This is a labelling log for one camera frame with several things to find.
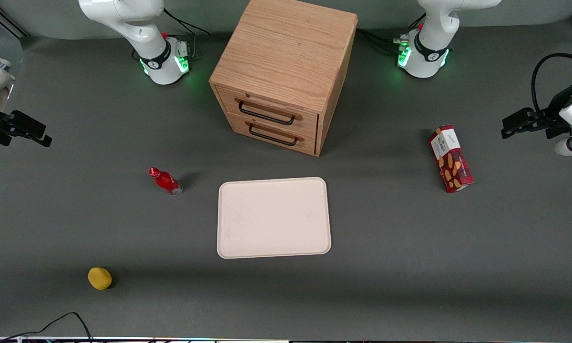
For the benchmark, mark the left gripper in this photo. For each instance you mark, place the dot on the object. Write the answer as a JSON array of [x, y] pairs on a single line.
[[554, 117]]

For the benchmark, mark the red cookie box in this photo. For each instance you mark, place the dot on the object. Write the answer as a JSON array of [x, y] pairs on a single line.
[[450, 159]]

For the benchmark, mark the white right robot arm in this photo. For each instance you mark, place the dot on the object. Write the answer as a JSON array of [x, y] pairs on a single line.
[[138, 28]]

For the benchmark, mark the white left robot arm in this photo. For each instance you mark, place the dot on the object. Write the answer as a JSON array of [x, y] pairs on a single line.
[[429, 52]]

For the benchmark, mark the beige rectangular tray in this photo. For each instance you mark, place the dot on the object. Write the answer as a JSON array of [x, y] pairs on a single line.
[[274, 217]]

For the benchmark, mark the small red bottle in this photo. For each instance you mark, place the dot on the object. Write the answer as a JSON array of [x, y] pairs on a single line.
[[164, 180]]

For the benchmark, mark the wooden two-drawer cabinet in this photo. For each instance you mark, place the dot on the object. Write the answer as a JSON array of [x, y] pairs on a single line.
[[286, 52]]

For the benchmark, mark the black frame rail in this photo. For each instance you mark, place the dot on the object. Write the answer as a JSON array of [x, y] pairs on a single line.
[[9, 21]]

